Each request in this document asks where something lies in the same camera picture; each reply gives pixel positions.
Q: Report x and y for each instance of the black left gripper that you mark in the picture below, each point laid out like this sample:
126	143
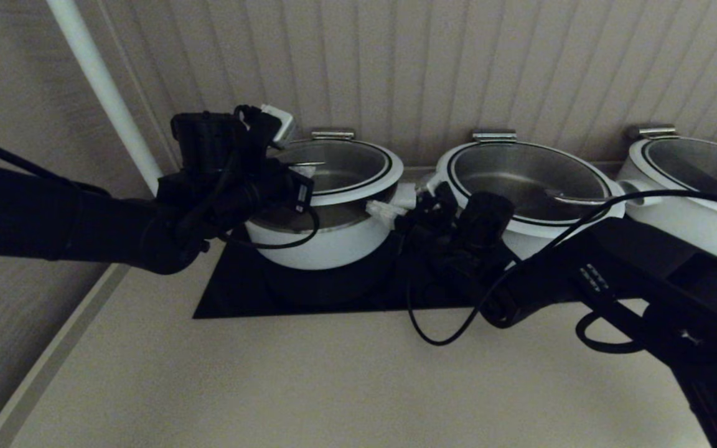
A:
259	193

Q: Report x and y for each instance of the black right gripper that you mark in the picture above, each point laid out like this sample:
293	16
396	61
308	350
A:
430	249

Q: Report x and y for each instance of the glass pot lid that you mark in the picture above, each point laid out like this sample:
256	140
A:
352	168

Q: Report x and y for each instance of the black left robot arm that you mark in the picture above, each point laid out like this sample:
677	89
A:
53	218

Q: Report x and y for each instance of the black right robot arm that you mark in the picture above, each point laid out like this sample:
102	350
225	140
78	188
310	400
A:
645	267

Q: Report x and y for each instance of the white pot steel interior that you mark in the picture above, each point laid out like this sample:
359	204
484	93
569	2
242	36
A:
707	230
327	249
520	239

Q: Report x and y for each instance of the large black glass hob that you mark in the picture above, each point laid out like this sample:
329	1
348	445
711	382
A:
309	292

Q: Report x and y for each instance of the white round pole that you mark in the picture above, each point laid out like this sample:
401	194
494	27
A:
97	74

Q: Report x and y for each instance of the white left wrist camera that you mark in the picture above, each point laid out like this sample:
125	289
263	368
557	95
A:
279	124

